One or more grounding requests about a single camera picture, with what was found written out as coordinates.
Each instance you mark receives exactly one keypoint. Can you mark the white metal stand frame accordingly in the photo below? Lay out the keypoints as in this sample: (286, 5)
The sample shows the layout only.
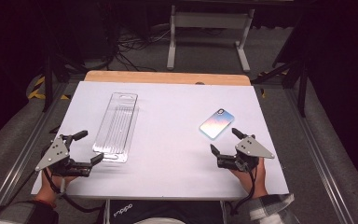
(209, 20)

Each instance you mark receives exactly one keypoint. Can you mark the white table cover board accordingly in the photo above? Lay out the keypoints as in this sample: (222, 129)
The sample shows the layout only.
(167, 161)

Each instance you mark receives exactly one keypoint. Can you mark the person's left hand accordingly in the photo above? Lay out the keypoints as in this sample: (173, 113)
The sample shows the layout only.
(50, 186)

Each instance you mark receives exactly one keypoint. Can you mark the metal floor rail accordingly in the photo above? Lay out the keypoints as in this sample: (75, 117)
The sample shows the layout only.
(28, 146)
(317, 149)

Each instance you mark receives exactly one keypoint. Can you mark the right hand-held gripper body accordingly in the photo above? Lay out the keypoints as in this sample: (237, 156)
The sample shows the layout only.
(251, 148)

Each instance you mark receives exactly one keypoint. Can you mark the person's right hand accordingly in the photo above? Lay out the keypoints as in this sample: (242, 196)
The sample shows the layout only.
(250, 182)

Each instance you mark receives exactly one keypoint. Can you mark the black angled floor stand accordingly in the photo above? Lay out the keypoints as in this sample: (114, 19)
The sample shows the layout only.
(295, 74)

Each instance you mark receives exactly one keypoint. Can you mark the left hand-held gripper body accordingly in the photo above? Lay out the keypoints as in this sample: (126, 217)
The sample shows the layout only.
(54, 153)

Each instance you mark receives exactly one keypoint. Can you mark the clear plastic packaging tray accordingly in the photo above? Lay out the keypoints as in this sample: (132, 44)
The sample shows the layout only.
(118, 127)

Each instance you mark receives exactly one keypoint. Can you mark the black tripod stand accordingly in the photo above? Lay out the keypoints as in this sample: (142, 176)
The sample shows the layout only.
(48, 77)

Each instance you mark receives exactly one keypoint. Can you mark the iridescent phone case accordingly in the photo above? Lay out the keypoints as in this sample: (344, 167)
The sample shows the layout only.
(216, 123)

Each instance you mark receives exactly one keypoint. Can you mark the wooden table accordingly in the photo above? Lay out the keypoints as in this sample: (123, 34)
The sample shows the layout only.
(167, 77)

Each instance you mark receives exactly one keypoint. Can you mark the person's black printed clothing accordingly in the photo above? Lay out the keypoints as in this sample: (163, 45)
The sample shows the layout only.
(167, 209)

